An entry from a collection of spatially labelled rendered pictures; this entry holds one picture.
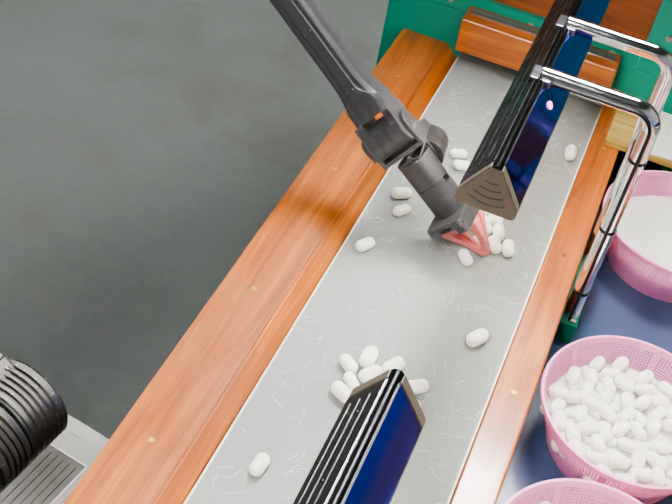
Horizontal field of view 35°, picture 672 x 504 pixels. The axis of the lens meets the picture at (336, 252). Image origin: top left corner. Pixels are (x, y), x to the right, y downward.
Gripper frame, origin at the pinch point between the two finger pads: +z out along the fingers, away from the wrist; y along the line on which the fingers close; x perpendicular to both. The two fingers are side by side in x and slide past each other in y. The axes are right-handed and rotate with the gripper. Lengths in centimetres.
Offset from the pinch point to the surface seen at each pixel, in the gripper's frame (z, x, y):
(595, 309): 20.4, -6.9, 5.2
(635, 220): 17.9, -12.1, 24.1
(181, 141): -22, 119, 84
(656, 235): 20.4, -15.2, 21.2
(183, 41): -39, 133, 128
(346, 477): -23, -26, -74
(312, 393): -8.9, 10.5, -38.0
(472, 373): 5.4, -2.1, -23.8
